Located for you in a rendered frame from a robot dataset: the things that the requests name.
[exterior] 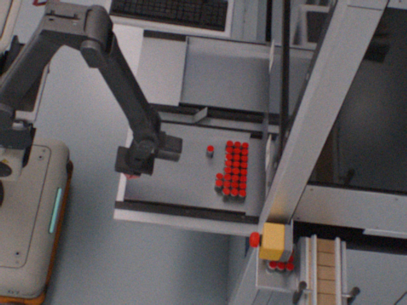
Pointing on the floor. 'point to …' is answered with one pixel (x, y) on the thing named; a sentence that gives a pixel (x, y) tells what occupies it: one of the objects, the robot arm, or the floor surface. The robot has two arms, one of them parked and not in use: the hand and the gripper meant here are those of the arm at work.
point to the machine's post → (314, 120)
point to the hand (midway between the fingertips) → (128, 175)
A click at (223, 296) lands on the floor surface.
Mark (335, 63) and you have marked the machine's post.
